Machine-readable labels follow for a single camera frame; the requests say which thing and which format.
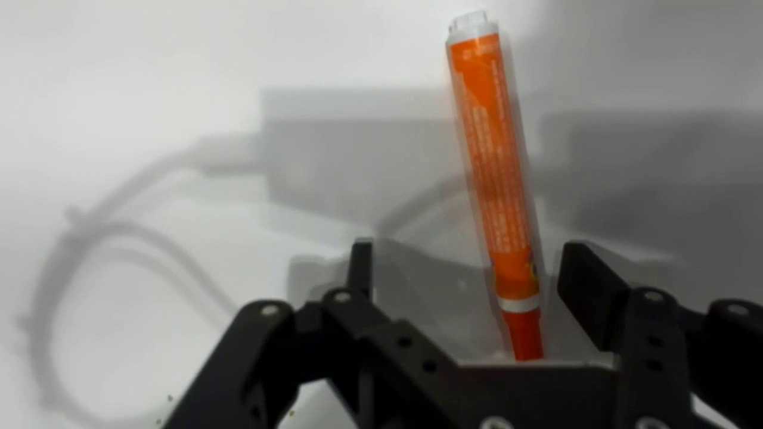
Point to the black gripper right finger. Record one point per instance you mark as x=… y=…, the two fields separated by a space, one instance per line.
x=592 y=292

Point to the orange marker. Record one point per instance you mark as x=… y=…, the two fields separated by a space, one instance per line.
x=494 y=152

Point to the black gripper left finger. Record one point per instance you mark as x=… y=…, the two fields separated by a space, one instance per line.
x=360 y=268

